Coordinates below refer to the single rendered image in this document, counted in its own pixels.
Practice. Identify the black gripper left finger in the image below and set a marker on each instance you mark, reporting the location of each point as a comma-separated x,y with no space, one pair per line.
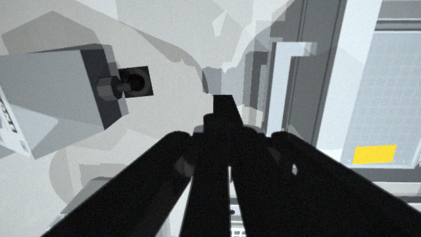
138,200

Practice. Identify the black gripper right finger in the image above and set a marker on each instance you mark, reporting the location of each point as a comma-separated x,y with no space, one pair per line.
338,201

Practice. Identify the grey box with green button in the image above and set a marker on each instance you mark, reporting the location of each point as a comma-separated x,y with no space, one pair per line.
51,100

